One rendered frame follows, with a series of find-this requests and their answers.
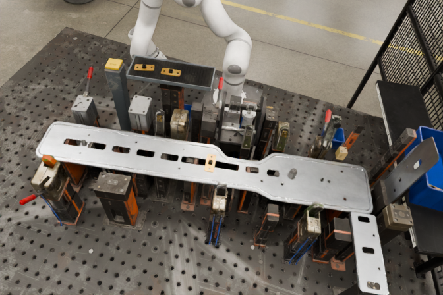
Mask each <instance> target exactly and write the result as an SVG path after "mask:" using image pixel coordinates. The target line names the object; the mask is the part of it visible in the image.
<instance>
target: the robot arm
mask: <svg viewBox="0 0 443 295"><path fill-rule="evenodd" d="M174 1H175V2H176V3H178V4H179V5H180V6H182V7H187V8H191V7H195V6H197V5H199V7H200V11H201V14H202V17H203V19H204V21H205V22H206V23H207V25H208V27H209V28H210V29H211V31H212V32H213V33H214V34H215V35H217V36H218V37H220V38H224V39H225V40H226V43H227V48H226V52H225V57H224V60H223V74H222V77H223V78H224V79H223V88H222V91H221V95H220V107H219V108H220V109H221V108H222V100H223V93H224V91H227V97H226V102H225V103H226V104H229V102H230V97H231V95H236V96H241V97H242V100H241V104H242V103H243V98H246V96H245V93H244V92H243V90H242V89H243V84H244V81H245V76H246V73H247V70H248V67H249V59H250V55H251V48H252V41H251V38H250V36H249V35H248V34H247V33H246V32H245V31H244V30H243V29H242V28H240V27H238V25H236V24H235V23H233V21H232V20H231V19H230V17H229V16H228V14H227V13H226V11H225V9H224V7H223V5H222V3H221V1H220V0H174ZM162 3H163V0H141V2H140V9H139V14H138V19H137V22H136V26H135V27H134V28H133V29H131V30H130V32H129V34H128V37H129V38H130V39H131V48H130V55H131V58H132V59H133V58H134V56H135V55H141V56H146V57H154V58H159V59H167V58H166V57H165V55H164V54H163V53H162V52H161V51H158V47H156V46H155V44H154V43H153V41H152V40H151V39H152V35H153V33H154V29H155V27H156V24H157V21H158V17H159V15H160V10H161V7H162ZM168 60H172V59H168ZM172 61H174V60H172Z"/></svg>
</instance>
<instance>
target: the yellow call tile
mask: <svg viewBox="0 0 443 295"><path fill-rule="evenodd" d="M122 62H123V60H120V59H112V58H109V60H108V62H107V64H106V65H105V68H107V69H112V70H119V68H120V66H121V64H122Z"/></svg>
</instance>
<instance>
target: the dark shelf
mask: <svg viewBox="0 0 443 295"><path fill-rule="evenodd" d="M375 84H376V90H377V94H378V98H379V102H380V107H381V111H382V116H383V119H384V124H385V128H386V133H387V136H388V141H389V145H390V146H391V145H393V144H394V143H395V142H396V140H397V139H398V138H399V137H400V136H401V134H402V133H403V132H404V130H405V129H406V128H410V129H412V130H415V131H417V130H418V128H419V127H420V126H425V127H428V128H433V127H432V124H431V121H430V118H429V115H428V112H427V109H426V107H425V103H424V101H423V97H422V95H421V92H420V89H419V87H418V86H413V85H409V84H400V83H395V82H387V81H382V80H377V81H376V83H375ZM404 158H405V152H403V153H402V154H401V155H400V156H399V157H398V159H397V160H396V161H395V162H394V167H396V166H397V165H398V164H399V163H400V162H401V161H402V160H403V159H404ZM402 202H403V206H408V207H409V208H410V212H411V216H412V220H413V226H412V227H411V228H409V232H410V235H411V241H412V244H413V249H414V252H415V253H416V254H423V255H431V256H435V257H443V212H442V211H438V210H435V209H431V208H428V207H423V206H421V205H416V204H414V203H411V202H410V201H409V193H407V194H406V195H405V196H404V197H403V198H402Z"/></svg>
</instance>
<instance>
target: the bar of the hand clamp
mask: <svg viewBox="0 0 443 295"><path fill-rule="evenodd" d="M340 122H341V116H337V115H332V117H331V119H330V121H329V123H328V125H327V128H326V130H325V132H324V135H323V137H322V139H321V146H320V149H321V148H322V146H323V143H324V141H325V140H327V141H328V142H327V146H326V149H327V150H328V148H329V146H330V144H331V142H332V140H333V137H334V135H335V133H336V131H337V129H338V128H340V126H341V124H340Z"/></svg>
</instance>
